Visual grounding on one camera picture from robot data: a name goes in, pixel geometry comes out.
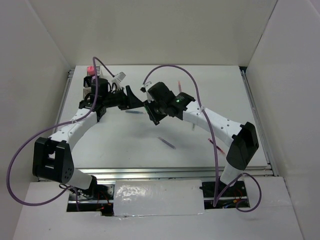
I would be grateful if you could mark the pink pen refill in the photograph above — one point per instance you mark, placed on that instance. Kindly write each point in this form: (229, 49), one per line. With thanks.
(179, 86)

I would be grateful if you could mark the far white slotted container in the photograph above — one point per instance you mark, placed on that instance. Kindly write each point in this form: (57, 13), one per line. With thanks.
(98, 71)

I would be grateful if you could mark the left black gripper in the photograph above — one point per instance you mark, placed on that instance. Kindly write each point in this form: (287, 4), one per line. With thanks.
(130, 101)

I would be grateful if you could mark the pink glue stick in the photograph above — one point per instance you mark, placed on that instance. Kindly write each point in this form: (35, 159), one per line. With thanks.
(90, 70)

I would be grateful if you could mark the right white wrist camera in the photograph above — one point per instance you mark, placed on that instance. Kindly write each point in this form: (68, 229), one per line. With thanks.
(145, 89)

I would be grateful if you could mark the near white slotted container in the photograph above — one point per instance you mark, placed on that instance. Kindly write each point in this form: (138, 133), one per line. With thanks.
(86, 90)

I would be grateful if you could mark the aluminium right rail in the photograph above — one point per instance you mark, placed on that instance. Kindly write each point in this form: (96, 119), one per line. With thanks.
(264, 142)

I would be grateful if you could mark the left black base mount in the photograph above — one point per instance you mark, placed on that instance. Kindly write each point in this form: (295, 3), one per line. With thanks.
(101, 201)

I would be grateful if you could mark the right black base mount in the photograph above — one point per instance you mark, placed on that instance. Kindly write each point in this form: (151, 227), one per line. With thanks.
(237, 193)

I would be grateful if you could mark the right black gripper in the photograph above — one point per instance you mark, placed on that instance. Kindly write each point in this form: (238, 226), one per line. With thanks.
(153, 116)

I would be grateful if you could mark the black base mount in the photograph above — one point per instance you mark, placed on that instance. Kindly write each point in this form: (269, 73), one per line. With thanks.
(237, 193)
(101, 201)

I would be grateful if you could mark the far black slotted container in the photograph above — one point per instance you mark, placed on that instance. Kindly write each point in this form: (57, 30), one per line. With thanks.
(89, 81)

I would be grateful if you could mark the aluminium rail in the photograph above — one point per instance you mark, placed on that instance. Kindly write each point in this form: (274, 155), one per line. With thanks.
(155, 173)
(264, 142)

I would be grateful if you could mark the purple pen refill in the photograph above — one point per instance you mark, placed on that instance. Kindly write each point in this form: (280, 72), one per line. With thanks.
(166, 142)

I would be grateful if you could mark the blue pen refill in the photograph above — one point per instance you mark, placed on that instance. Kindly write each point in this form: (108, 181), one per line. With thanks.
(134, 112)

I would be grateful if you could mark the red pen refill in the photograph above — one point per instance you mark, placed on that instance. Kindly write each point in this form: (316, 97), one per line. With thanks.
(217, 147)

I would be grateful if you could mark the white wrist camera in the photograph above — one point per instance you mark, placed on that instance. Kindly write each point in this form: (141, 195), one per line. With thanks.
(116, 82)
(145, 89)

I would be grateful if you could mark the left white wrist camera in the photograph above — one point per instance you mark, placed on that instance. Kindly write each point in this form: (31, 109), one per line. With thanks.
(116, 82)

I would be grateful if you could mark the white foil cover plate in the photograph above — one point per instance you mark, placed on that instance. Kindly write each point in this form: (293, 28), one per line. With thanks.
(158, 198)

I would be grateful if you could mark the white slotted container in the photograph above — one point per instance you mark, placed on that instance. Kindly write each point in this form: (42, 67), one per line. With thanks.
(98, 71)
(86, 90)

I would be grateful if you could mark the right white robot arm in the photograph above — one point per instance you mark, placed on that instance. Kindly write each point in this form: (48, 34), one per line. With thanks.
(241, 139)

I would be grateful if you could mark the aluminium front rail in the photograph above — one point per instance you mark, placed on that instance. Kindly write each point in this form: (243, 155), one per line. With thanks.
(155, 173)

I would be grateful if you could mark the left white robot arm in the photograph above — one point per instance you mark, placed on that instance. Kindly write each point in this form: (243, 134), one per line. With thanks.
(52, 156)

